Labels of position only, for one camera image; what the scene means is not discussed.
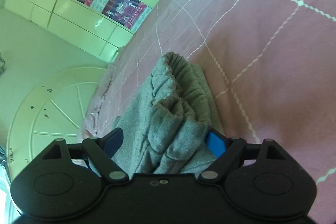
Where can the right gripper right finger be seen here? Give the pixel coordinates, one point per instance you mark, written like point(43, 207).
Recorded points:
point(262, 180)

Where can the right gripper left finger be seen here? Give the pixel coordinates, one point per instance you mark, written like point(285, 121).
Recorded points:
point(67, 179)

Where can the grey sweat pants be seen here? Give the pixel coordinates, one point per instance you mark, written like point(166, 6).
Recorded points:
point(166, 123)

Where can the cream wooden headboard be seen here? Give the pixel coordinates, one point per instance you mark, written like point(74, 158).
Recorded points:
point(54, 109)

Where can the pink checked pillow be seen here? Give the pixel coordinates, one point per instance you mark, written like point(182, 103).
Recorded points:
point(92, 126)

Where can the pink checked bed sheet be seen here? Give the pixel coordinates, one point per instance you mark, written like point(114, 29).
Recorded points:
point(270, 65)

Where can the lower left red poster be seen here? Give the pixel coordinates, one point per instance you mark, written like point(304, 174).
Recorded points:
point(129, 13)

